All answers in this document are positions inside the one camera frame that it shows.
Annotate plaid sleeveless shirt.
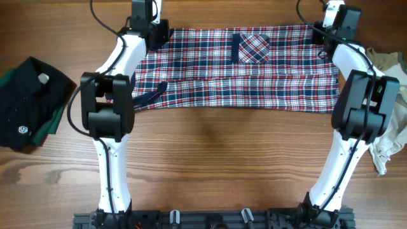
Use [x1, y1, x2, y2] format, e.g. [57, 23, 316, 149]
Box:
[130, 25, 339, 113]

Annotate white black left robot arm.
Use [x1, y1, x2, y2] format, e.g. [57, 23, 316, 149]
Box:
[79, 19, 170, 228]

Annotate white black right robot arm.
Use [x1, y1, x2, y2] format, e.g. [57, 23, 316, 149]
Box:
[293, 23, 399, 228]

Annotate beige crumpled garment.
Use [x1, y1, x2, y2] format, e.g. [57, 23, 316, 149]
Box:
[366, 48, 406, 176]

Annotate black folded polo shirt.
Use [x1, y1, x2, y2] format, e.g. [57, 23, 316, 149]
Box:
[0, 56, 76, 152]

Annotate green folded shirt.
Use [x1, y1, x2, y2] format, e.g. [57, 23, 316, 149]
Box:
[0, 68, 69, 148]

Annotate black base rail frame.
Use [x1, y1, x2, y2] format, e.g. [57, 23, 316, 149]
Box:
[72, 208, 356, 229]

